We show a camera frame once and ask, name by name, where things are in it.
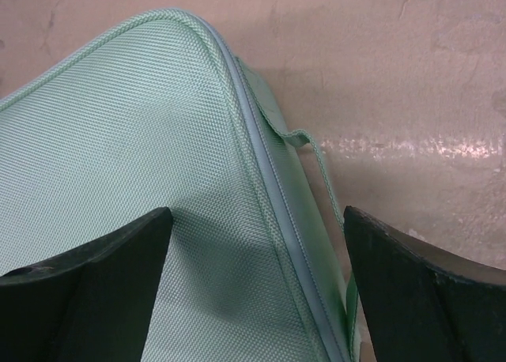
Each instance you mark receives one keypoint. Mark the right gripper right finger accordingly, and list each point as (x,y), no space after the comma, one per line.
(423,303)

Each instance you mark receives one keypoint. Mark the mint green medicine case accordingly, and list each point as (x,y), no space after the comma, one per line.
(159,112)

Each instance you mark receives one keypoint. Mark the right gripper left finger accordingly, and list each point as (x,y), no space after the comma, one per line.
(91,303)

